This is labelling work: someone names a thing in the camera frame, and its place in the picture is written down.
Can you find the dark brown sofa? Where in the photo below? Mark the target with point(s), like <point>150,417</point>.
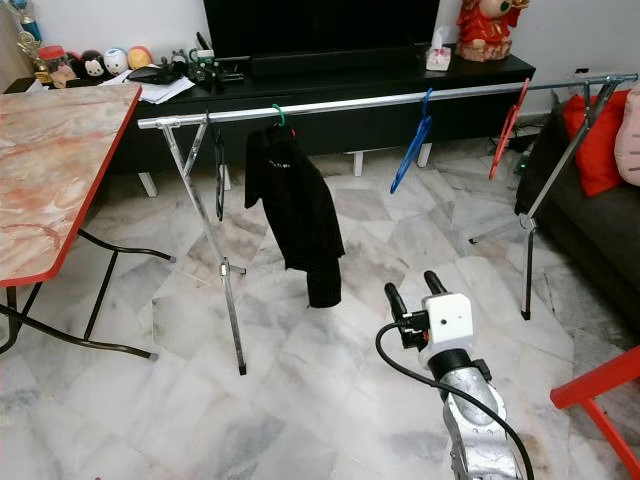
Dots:
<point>600,240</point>

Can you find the red plastic hanger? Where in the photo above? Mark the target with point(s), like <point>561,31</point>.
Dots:
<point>508,130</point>

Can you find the black television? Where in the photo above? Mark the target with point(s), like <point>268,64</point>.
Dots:
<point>320,28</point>

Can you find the colourful trophy ornament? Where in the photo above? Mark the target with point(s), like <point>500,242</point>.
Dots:
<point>28,40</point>

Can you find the orange round plush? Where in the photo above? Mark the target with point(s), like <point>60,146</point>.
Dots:
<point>140,57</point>

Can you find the white pink tissue box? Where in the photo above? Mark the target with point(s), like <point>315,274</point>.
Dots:
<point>438,58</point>

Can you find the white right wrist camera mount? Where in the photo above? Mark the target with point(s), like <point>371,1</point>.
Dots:
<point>450,320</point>

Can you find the marble top folding table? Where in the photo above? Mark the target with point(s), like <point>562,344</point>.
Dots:
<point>50,170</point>

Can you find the green plastic hanger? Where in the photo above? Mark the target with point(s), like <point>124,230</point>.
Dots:
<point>278,113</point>

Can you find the white paper stack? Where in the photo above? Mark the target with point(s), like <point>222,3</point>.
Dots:
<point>165,90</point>

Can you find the black wallet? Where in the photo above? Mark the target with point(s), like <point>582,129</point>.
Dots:
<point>150,73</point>

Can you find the blue plastic hanger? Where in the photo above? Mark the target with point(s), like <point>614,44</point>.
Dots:
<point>412,145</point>

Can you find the red laughing Buddha figurine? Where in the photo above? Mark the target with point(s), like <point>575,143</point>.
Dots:
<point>488,30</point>

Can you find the pink cushion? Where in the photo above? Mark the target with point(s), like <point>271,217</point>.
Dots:
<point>630,135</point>

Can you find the red cushion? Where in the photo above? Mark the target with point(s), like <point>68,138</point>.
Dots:
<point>595,140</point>

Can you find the black shirt with red collar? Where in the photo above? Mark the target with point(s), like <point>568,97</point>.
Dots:
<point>295,200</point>

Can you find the thin black hanger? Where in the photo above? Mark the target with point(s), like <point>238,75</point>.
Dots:
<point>219,175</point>

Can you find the black TV cabinet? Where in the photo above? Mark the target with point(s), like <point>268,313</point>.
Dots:
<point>370,130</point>

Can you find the black red round plush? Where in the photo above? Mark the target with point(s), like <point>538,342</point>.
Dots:
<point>76,65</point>

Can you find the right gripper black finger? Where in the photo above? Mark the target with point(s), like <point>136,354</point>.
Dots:
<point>398,303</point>
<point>435,283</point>

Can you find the silver clothes rack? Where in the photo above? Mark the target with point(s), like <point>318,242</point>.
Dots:
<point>360,103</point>

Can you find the black white round plush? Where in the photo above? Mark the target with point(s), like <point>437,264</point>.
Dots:
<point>94,66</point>

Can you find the red stool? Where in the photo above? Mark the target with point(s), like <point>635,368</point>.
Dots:
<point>595,380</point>

